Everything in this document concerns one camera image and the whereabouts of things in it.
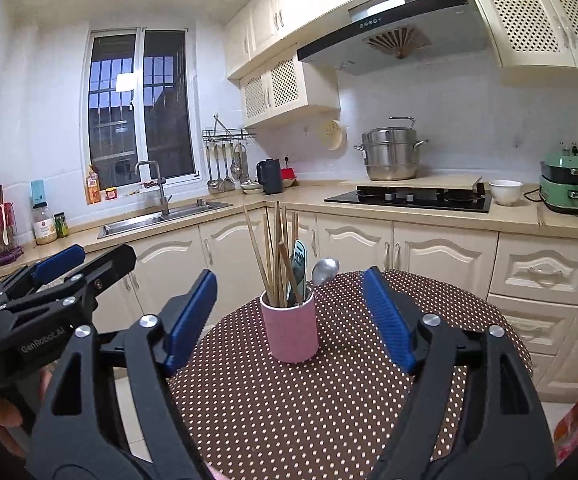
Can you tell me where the stainless steel sink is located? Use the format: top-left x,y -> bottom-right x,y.
97,200 -> 231,240

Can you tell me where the brown polka dot tablecloth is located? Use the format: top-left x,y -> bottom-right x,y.
167,268 -> 534,480

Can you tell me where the person's left hand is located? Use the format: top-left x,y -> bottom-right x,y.
0,399 -> 27,458

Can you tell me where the steel spoon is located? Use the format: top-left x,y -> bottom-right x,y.
310,257 -> 340,287

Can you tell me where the stainless steel steamer pot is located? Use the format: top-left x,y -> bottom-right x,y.
354,116 -> 428,181

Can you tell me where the orange detergent bottle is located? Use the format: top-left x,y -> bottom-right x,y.
86,164 -> 102,205

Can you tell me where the black electric kettle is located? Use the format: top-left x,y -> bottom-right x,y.
256,158 -> 283,195

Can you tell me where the round yellow wall strainer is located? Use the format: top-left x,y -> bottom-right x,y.
317,119 -> 345,152

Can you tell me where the green electric cooker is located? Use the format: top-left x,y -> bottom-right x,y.
539,143 -> 578,216

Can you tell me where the black gas stove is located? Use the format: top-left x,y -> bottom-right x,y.
325,183 -> 492,214

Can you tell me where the window with bars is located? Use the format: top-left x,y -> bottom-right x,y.
85,28 -> 197,190

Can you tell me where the hanging utensil rack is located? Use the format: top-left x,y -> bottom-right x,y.
202,114 -> 255,195

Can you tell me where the range hood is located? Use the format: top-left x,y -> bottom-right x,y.
296,0 -> 488,76

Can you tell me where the glass jar white label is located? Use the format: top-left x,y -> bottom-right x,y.
32,202 -> 58,246

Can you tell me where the steel kitchen faucet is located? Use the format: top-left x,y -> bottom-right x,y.
135,159 -> 170,217

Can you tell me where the light blue handled knife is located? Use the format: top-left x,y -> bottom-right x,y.
288,240 -> 307,307

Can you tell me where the pink utensil holder cup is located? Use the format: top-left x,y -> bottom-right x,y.
260,286 -> 319,364

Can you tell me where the red bowl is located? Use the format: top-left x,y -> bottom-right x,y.
280,168 -> 296,188

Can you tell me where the white ceramic bowl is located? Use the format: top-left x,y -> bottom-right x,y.
488,179 -> 523,206

